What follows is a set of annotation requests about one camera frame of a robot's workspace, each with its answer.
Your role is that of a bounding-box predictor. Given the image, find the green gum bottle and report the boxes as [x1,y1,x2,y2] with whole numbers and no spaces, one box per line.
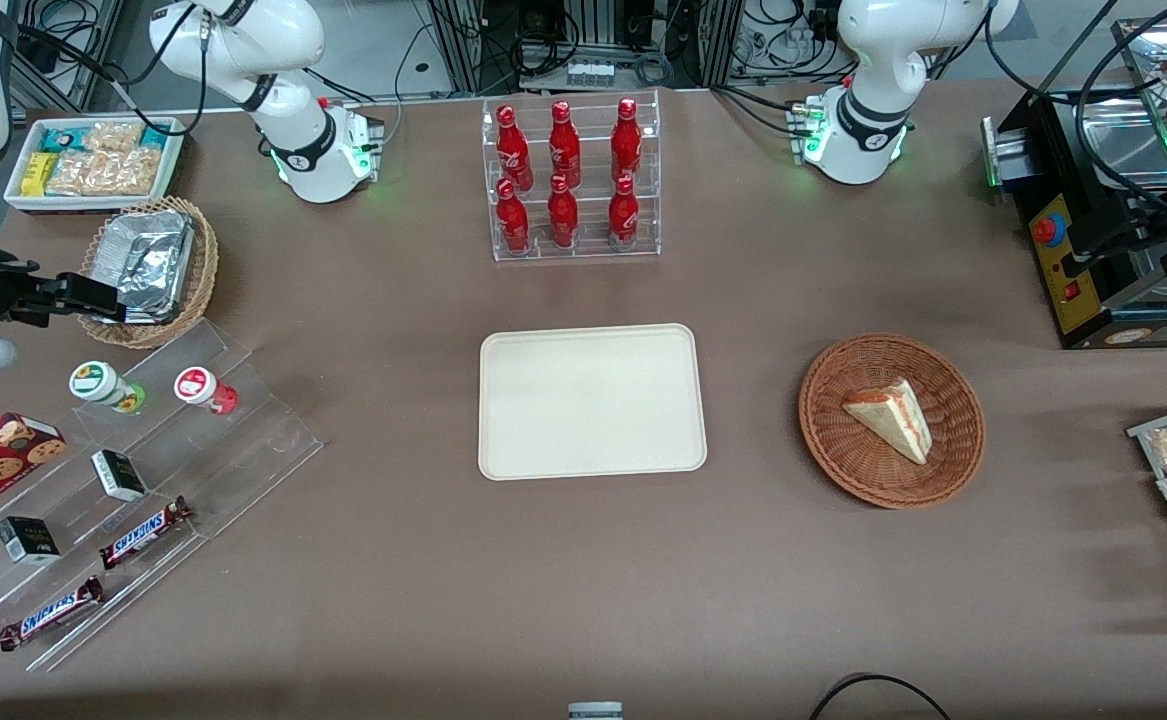
[69,360,146,414]

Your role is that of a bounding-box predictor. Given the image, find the red gum bottle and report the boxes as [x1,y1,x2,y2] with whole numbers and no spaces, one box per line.
[174,367,239,416]

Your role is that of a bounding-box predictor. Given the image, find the beige plastic tray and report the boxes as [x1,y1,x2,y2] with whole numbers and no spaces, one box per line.
[478,322,709,482]

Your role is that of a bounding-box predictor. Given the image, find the silver foil pouch stack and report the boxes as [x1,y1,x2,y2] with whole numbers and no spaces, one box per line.
[91,210,195,324]

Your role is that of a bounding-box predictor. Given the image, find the white plastic snack bin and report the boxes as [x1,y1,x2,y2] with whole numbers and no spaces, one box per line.
[3,116,187,214]

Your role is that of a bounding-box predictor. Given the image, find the black machine with steel top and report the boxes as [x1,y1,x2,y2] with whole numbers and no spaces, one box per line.
[981,15,1167,351]

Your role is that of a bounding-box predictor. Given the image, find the light wicker basket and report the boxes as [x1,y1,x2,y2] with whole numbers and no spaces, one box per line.
[76,195,220,351]

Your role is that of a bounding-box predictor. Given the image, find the clear bag of crackers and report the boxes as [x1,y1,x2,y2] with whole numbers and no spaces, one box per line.
[47,148,161,197]
[83,121,146,154]

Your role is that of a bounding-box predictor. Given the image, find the yellow snack pack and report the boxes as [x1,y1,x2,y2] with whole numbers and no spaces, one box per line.
[21,152,60,197]

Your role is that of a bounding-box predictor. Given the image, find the small black box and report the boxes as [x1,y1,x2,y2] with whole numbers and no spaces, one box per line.
[0,515,62,566]
[91,449,147,503]

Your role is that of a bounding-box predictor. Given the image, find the clear acrylic stepped display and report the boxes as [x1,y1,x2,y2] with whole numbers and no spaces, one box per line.
[0,318,324,673]

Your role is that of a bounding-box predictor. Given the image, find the snickers chocolate bar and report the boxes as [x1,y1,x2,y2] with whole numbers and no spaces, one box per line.
[0,576,104,653]
[98,496,194,571]

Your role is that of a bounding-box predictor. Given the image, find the triangular sandwich wedge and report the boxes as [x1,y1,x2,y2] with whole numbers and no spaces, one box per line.
[841,377,934,466]

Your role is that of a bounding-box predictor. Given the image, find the brown wicker basket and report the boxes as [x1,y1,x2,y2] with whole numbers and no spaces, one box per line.
[798,333,987,511]

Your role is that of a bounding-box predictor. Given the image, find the red cola bottle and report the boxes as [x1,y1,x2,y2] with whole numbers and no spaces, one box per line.
[548,100,582,189]
[608,175,640,247]
[611,97,642,186]
[547,174,580,249]
[496,178,531,253]
[496,105,534,191]

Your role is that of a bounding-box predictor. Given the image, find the clear acrylic bottle rack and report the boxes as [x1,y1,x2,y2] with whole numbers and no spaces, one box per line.
[481,90,662,263]

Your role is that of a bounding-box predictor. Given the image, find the black floor cable loop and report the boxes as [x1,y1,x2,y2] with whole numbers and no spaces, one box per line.
[808,674,954,720]

